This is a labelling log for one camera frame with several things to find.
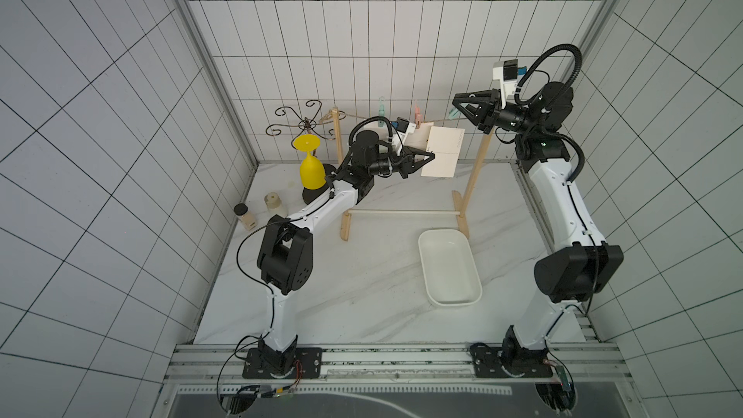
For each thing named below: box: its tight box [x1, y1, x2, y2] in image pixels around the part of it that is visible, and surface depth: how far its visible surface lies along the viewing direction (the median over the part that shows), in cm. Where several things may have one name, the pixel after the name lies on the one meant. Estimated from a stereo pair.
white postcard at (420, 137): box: [403, 121, 435, 151], surface depth 74 cm
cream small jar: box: [264, 191, 289, 218], surface depth 97 cm
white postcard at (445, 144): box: [420, 125, 466, 179], surface depth 76 cm
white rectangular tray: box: [417, 228, 483, 307], surface depth 90 cm
